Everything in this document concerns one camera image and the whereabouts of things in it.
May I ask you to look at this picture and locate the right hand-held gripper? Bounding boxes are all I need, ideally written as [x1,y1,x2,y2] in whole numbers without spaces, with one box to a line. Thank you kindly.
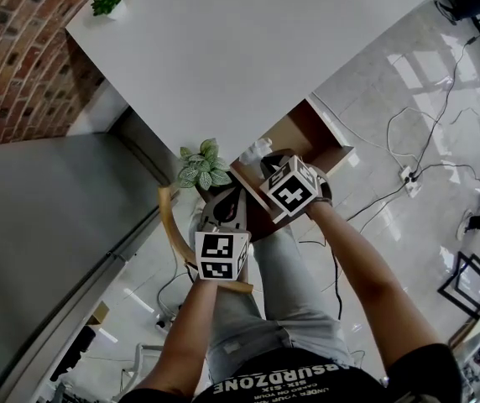
[258,154,329,217]

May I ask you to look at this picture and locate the small cardboard box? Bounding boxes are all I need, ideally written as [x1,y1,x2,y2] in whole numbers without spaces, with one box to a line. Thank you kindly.
[86,302,109,325]

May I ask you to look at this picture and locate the leafy variegated potted plant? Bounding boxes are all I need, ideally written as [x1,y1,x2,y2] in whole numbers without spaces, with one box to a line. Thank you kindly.
[176,138,233,191]

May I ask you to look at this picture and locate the person's right forearm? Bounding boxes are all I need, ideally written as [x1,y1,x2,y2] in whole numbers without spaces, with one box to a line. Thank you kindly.
[306,201,442,377]

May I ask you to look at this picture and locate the person's black printed t-shirt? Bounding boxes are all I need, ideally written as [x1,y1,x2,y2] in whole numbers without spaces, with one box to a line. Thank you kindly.
[117,342,463,403]

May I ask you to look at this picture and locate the person's grey jeans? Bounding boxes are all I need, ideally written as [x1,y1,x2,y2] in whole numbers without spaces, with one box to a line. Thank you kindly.
[187,212,354,388]

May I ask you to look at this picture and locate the black power cable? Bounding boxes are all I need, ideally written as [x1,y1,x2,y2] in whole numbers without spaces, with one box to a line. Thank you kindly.
[418,162,480,206]
[344,181,409,222]
[412,35,478,175]

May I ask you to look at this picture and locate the white tissue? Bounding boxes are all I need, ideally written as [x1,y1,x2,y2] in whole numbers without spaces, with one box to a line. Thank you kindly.
[239,138,274,167]

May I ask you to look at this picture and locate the wooden chair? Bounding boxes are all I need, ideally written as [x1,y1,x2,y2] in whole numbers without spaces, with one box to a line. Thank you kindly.
[158,151,336,296]

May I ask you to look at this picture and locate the white power cable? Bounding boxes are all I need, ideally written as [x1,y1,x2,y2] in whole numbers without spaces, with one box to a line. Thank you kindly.
[385,107,438,171]

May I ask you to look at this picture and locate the brown wooden drawer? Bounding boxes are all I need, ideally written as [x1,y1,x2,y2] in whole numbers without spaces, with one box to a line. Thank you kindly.
[227,98,355,225]

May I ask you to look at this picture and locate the black metal frame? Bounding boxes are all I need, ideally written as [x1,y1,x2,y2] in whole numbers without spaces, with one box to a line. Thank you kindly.
[436,251,480,321]

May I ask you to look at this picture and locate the small succulent in white pot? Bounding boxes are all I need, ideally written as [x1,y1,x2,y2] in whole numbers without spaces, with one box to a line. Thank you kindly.
[90,0,128,21]

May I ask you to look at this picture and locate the white desk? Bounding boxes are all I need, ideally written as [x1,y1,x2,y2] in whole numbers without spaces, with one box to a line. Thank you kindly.
[64,0,472,180]

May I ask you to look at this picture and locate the white power strip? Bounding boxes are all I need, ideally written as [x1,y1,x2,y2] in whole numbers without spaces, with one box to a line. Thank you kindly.
[398,165,422,199]

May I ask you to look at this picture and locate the grey table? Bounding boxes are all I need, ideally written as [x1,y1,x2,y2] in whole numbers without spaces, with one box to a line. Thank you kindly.
[0,131,174,403]

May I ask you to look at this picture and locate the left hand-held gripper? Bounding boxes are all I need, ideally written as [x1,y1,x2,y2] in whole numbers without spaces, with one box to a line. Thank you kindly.
[193,182,253,283]

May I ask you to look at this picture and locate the person's left forearm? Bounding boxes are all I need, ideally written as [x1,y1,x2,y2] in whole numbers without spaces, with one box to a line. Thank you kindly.
[126,277,224,400]

